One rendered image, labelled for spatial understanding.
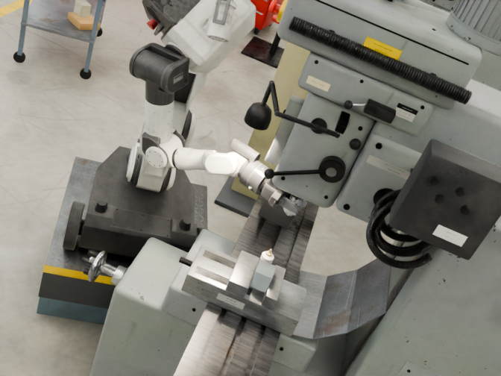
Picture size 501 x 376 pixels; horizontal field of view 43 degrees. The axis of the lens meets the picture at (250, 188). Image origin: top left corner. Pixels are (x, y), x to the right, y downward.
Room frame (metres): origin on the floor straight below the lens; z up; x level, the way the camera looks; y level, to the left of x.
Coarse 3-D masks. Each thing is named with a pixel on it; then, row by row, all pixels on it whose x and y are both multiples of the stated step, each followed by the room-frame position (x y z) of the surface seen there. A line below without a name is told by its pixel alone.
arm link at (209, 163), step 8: (208, 152) 1.68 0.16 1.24; (216, 152) 1.74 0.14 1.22; (208, 160) 1.66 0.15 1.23; (216, 160) 1.65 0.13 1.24; (224, 160) 1.64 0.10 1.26; (232, 160) 1.64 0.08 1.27; (208, 168) 1.65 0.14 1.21; (216, 168) 1.64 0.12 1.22; (224, 168) 1.64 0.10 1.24; (232, 168) 1.63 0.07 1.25
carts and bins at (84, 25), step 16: (32, 0) 4.22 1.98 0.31; (48, 0) 4.33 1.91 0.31; (64, 0) 4.44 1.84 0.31; (80, 0) 4.22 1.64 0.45; (96, 0) 4.67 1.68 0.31; (32, 16) 3.97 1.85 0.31; (48, 16) 4.07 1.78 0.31; (64, 16) 4.17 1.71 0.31; (80, 16) 4.16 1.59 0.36; (96, 16) 3.98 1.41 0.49; (64, 32) 3.94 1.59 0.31; (80, 32) 4.03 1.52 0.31; (96, 32) 4.13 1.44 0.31
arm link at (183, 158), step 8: (176, 136) 1.79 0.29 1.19; (160, 144) 1.72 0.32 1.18; (168, 144) 1.74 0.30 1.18; (176, 144) 1.76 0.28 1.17; (168, 152) 1.71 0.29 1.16; (176, 152) 1.72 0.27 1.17; (184, 152) 1.72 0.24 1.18; (192, 152) 1.72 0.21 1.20; (200, 152) 1.71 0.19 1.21; (168, 160) 1.70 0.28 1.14; (176, 160) 1.71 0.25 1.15; (184, 160) 1.70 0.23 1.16; (192, 160) 1.69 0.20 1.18; (200, 160) 1.69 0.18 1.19; (184, 168) 1.70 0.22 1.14; (192, 168) 1.70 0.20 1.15; (200, 168) 1.69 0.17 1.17
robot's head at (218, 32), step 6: (222, 6) 1.76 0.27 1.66; (234, 6) 1.77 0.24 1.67; (222, 12) 1.75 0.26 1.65; (228, 12) 1.76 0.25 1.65; (210, 18) 1.80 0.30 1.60; (222, 18) 1.74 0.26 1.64; (228, 18) 1.75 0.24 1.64; (210, 24) 1.73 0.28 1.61; (216, 24) 1.72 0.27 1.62; (228, 24) 1.74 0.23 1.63; (210, 30) 1.72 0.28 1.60; (216, 30) 1.71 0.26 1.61; (222, 30) 1.72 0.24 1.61; (228, 30) 1.73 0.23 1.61; (210, 36) 1.72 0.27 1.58; (216, 36) 1.71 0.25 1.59; (222, 36) 1.71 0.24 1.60; (228, 36) 1.73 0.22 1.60
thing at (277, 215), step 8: (264, 200) 1.87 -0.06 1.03; (264, 208) 1.87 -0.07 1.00; (272, 208) 1.86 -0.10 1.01; (280, 208) 1.86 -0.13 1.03; (264, 216) 1.86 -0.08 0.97; (272, 216) 1.86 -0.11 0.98; (280, 216) 1.86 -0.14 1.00; (288, 216) 1.85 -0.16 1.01; (280, 224) 1.85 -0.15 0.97; (288, 224) 1.85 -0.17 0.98
